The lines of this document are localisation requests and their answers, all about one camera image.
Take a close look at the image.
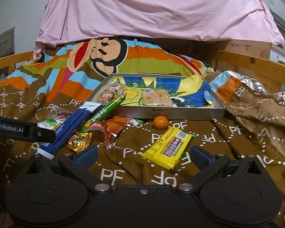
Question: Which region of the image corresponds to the orange chicken foot pack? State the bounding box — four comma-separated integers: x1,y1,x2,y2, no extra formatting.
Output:
83,116,143,150

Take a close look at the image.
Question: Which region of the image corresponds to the white air conditioner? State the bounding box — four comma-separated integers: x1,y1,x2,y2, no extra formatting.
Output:
262,0,285,27

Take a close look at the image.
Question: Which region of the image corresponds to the blue white snack bar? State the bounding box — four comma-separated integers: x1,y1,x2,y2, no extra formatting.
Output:
37,101,101,160

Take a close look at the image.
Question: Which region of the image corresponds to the nut bar clear wrapper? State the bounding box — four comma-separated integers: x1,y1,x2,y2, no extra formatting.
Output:
96,83,124,104

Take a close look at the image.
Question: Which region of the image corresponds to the floral silver quilt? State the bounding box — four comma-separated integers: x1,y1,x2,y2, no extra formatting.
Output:
227,70,285,102

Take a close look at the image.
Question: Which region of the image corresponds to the green sausage stick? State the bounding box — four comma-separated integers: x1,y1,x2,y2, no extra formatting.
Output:
78,94,126,133

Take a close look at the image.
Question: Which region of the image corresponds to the rice cracker clear pack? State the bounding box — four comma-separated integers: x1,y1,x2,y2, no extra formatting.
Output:
142,89,173,107

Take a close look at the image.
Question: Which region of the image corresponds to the white green vegetable snack bag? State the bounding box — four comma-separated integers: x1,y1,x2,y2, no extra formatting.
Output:
38,112,72,130

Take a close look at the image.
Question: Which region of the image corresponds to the wooden cabinet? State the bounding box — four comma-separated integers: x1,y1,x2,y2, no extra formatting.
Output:
220,40,285,64

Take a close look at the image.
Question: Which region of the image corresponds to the yellow snack pack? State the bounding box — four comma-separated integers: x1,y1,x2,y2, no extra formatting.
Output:
142,126,196,173

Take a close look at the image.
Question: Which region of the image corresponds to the pink bed sheet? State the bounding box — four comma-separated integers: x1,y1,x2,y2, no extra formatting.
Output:
34,0,285,54

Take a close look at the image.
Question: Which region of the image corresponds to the small orange mandarin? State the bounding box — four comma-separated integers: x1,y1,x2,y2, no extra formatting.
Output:
153,116,169,130

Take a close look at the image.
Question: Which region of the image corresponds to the brown monkey print blanket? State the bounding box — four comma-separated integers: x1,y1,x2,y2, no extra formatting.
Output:
0,38,285,227

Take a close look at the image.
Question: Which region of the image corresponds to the gold foil snack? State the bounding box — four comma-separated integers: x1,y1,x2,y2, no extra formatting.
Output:
65,131,93,153

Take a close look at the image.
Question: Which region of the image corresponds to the metal tray with dinosaur cloth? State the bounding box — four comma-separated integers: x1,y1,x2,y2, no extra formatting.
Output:
88,73,226,120

